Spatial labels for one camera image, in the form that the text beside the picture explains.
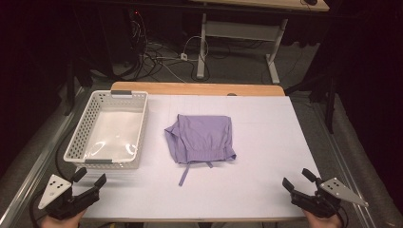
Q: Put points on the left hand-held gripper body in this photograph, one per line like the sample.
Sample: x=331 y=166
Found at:
x=71 y=202

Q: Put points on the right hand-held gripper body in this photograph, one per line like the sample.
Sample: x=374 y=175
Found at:
x=320 y=199

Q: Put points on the white perforated plastic basket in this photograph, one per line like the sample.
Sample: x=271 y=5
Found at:
x=111 y=133

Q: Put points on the purple shorts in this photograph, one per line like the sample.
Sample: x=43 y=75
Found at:
x=201 y=139

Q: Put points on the person's left hand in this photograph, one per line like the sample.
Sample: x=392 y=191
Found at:
x=61 y=222

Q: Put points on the person's right hand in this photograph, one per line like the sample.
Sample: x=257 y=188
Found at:
x=321 y=222

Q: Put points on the white table cover sheet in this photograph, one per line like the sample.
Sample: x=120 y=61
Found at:
x=259 y=158

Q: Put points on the black stand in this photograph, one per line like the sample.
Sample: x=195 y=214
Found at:
x=70 y=85
x=329 y=104

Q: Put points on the wooden table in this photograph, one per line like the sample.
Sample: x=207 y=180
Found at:
x=196 y=88

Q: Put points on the white power adapter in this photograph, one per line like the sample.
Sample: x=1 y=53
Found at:
x=184 y=56

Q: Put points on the black computer mouse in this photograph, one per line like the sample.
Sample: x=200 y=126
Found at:
x=310 y=2

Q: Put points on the wooden desk top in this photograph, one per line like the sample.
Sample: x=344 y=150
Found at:
x=269 y=3

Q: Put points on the metal floor rail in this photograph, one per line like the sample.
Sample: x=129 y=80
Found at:
x=345 y=177
x=34 y=167

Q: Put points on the white metal desk frame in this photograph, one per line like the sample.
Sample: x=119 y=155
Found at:
x=240 y=30

